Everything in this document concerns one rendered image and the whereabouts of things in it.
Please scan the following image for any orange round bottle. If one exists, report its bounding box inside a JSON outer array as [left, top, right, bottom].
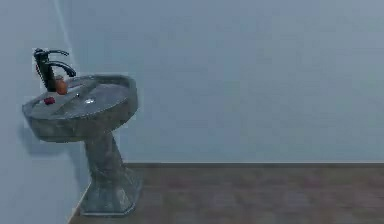
[[54, 75, 69, 96]]

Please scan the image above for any black sink faucet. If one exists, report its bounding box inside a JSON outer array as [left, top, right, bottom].
[[33, 47, 77, 93]]

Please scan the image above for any grey stone pedestal sink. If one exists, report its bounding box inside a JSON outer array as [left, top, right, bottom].
[[21, 73, 144, 217]]

